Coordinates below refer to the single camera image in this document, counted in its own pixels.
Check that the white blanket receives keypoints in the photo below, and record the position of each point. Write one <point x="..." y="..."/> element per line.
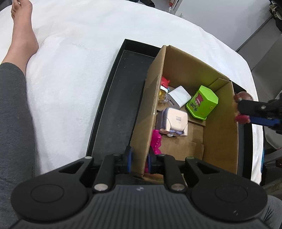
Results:
<point x="78" y="44"/>

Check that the white usb charger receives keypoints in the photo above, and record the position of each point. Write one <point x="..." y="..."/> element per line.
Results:
<point x="178" y="97"/>

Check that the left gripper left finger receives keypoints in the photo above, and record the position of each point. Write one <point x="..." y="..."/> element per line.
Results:
<point x="111" y="166"/>

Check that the green tin box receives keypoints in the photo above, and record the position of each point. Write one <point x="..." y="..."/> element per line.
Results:
<point x="202" y="103"/>

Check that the red figurine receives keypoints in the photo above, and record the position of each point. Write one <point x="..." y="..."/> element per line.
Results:
<point x="164" y="89"/>

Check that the brown haired doll figurine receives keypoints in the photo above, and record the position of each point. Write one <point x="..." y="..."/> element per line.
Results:
<point x="240" y="100"/>

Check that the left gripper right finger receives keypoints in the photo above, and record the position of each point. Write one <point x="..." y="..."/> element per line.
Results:
<point x="170" y="168"/>

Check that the brown cardboard box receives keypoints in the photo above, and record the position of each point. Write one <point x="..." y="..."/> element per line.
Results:
<point x="214" y="140"/>

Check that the black shallow tray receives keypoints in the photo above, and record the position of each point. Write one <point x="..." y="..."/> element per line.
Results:
<point x="119" y="106"/>

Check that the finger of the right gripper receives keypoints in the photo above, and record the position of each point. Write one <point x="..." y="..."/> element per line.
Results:
<point x="261" y="109"/>
<point x="264" y="121"/>

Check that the pink plastic toy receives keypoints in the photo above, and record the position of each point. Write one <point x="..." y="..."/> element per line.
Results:
<point x="153" y="150"/>

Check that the person's bare foot and leg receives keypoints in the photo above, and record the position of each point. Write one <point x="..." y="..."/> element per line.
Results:
<point x="17" y="132"/>

